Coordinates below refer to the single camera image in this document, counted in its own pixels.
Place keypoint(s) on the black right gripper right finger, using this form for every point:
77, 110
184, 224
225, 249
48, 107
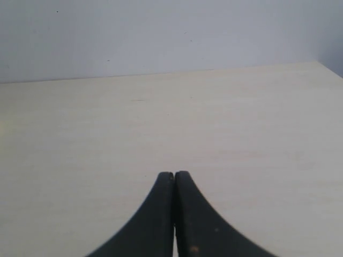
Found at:
201, 231

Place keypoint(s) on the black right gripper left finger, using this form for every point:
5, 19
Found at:
150, 231

